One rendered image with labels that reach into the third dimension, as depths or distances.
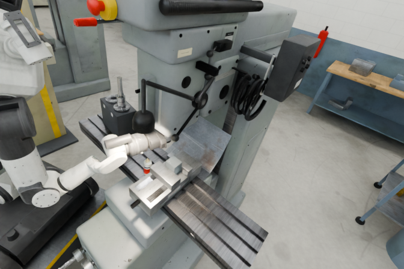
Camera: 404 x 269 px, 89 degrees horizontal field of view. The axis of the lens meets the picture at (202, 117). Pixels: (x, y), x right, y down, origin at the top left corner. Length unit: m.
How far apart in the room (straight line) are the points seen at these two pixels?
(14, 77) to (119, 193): 0.69
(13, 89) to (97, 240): 0.76
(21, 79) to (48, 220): 0.95
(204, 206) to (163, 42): 0.77
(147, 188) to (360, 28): 4.38
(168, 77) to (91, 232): 0.88
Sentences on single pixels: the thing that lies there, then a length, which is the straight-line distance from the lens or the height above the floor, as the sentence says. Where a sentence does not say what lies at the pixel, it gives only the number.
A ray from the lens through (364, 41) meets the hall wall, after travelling 4.75.
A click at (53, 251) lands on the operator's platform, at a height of 0.40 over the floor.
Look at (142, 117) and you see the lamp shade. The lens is 0.67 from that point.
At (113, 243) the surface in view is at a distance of 1.22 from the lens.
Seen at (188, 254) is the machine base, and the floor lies 0.20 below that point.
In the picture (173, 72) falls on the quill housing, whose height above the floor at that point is 1.59.
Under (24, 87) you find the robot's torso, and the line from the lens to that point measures 0.82.
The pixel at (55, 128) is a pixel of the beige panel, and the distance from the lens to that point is 2.84.
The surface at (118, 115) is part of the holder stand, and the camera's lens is 1.22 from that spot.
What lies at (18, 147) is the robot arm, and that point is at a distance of 0.81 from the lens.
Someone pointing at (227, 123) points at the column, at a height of 1.18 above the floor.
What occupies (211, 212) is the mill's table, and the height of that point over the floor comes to 0.96.
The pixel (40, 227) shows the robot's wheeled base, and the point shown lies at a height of 0.59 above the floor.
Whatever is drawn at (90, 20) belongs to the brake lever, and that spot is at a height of 1.71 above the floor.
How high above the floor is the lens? 1.87
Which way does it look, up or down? 35 degrees down
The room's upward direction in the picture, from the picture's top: 11 degrees clockwise
